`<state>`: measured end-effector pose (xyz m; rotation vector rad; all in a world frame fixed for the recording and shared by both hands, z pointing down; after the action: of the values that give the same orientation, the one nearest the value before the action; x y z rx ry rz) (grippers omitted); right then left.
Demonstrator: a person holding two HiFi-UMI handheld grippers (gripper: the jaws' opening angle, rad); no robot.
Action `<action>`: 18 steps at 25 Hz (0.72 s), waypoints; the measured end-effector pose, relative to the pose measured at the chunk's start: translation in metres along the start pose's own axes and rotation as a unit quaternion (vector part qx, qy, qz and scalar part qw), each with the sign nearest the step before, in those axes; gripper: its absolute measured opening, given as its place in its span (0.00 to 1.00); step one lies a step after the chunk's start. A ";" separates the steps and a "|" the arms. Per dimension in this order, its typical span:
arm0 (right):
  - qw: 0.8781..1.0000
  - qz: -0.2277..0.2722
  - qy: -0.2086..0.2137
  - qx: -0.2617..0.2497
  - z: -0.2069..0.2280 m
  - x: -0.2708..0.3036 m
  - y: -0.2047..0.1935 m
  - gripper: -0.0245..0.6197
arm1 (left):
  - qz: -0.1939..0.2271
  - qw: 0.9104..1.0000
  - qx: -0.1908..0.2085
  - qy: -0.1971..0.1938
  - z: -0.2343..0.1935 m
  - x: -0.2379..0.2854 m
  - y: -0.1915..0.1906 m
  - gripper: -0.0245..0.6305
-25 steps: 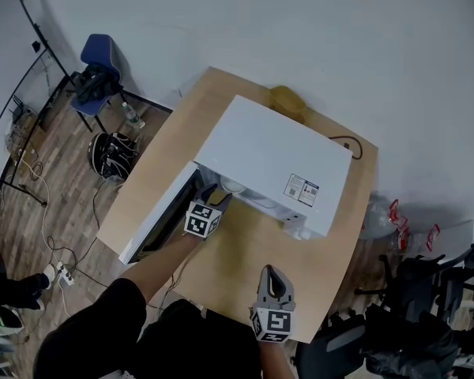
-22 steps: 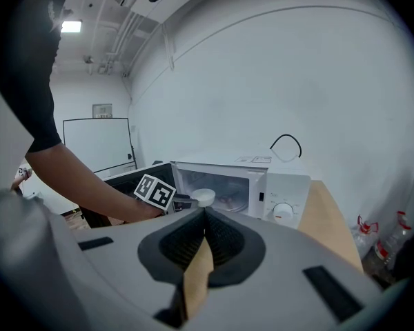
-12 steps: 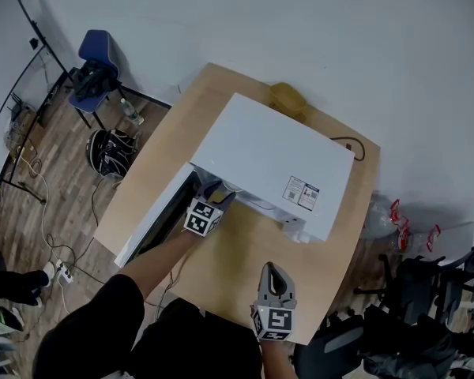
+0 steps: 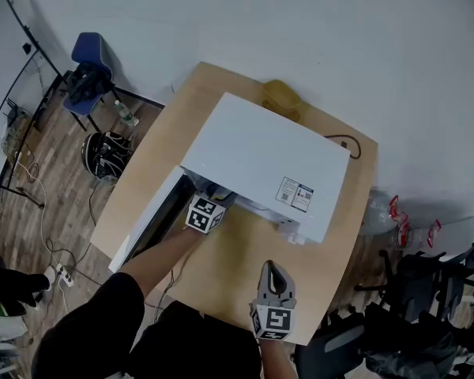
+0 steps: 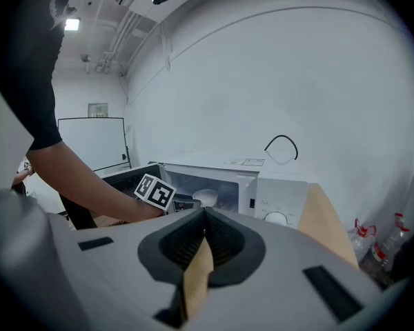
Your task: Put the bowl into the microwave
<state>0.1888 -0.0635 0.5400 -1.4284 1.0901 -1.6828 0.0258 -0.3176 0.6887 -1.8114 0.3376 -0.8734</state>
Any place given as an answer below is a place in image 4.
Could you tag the yellow plastic container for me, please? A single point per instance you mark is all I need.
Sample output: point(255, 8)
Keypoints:
point(280, 93)

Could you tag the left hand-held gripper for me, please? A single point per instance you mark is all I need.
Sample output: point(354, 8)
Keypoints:
point(201, 215)

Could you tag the person's right forearm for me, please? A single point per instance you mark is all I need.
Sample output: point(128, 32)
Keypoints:
point(278, 361)

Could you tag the black padded coat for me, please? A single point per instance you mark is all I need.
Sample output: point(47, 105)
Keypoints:
point(418, 353)

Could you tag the person's left forearm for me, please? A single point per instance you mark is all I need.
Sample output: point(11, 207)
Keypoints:
point(162, 255)

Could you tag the black jacket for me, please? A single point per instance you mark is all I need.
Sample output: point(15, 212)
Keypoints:
point(85, 85)

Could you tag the blue chair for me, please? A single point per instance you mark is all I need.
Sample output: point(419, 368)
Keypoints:
point(87, 46)

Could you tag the brown cardboard box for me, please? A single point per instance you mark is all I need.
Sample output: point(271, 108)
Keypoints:
point(27, 140)

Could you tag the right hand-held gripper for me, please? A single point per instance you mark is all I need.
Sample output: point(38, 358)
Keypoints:
point(276, 318)

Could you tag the black router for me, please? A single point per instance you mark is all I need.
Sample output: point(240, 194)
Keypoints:
point(13, 115)

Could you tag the white power strip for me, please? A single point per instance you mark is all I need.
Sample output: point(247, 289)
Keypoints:
point(65, 276)

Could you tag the white microwave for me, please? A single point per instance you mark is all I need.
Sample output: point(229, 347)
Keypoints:
point(260, 144)

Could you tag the person's black shirt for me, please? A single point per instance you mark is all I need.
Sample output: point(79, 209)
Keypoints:
point(181, 346)

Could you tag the clear plastic water bottle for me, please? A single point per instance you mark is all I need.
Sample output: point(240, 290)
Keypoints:
point(124, 112)

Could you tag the black high-back office chair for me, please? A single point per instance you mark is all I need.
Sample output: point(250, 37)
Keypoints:
point(418, 267)

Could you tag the black backpack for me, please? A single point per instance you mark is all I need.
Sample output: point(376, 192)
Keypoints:
point(102, 156)

